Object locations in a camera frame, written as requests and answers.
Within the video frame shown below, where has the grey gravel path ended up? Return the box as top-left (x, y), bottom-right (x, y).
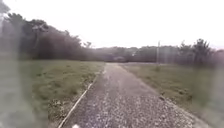
top-left (61, 62), bottom-right (212, 128)

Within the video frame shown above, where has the pale pole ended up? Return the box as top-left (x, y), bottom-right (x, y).
top-left (155, 40), bottom-right (161, 66)

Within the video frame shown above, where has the pale kerb strip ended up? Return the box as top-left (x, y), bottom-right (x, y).
top-left (57, 73), bottom-right (101, 128)

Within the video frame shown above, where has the grass field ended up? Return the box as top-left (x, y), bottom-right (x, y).
top-left (120, 62), bottom-right (224, 128)
top-left (0, 59), bottom-right (106, 128)

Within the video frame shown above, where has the wood of dark trees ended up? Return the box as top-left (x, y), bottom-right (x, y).
top-left (0, 1), bottom-right (224, 67)

